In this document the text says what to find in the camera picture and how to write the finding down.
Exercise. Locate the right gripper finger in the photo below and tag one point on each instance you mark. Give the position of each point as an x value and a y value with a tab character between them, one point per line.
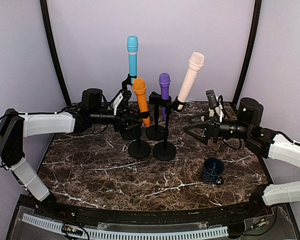
197	131
201	118

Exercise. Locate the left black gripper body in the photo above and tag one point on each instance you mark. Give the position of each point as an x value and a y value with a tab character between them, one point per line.
118	124

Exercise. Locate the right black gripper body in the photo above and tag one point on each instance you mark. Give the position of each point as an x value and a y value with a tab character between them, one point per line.
215	128

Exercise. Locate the black stand of blue microphone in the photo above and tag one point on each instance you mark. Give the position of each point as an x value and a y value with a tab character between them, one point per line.
130	135

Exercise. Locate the black stand of orange microphone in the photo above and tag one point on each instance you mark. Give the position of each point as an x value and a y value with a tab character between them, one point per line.
139	148

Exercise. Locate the orange microphone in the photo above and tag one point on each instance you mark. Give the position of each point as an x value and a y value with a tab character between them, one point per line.
139	87

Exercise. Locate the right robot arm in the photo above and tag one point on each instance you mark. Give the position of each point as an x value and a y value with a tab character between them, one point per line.
263	142

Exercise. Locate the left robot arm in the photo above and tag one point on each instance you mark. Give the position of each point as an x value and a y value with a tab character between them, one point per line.
91	110

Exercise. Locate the black stand of purple microphone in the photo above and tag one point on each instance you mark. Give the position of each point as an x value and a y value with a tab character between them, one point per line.
157	132

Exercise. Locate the black stand of pink microphone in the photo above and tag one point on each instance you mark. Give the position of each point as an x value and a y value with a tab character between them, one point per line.
165	150

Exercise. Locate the purple microphone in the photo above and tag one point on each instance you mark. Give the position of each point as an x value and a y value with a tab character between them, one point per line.
164	81

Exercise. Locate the pink microphone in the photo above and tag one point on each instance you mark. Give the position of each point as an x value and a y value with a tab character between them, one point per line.
195	64

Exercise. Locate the blue microphone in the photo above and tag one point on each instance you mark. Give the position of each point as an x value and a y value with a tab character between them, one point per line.
132	49

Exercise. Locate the dark blue mug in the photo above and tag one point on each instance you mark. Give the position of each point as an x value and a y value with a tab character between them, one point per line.
212	172

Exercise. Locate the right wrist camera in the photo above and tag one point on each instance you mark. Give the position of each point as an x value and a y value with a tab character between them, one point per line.
216	108

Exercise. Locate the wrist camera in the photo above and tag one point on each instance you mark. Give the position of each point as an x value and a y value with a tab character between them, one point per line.
121	99
216	108

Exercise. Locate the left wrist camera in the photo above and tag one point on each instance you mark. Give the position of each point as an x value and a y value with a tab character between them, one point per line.
121	99

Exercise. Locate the black front rail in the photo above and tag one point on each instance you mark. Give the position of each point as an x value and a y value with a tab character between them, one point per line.
231	214

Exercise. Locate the right black frame post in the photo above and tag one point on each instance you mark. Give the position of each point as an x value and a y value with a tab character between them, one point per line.
248	52

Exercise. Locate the black frame post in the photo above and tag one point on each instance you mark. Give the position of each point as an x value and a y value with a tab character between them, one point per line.
53	51
248	52

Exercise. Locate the white slotted cable duct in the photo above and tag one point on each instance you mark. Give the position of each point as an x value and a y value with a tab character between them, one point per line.
123	232

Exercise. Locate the left black frame post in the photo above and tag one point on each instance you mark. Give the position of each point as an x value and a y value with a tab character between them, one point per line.
53	51

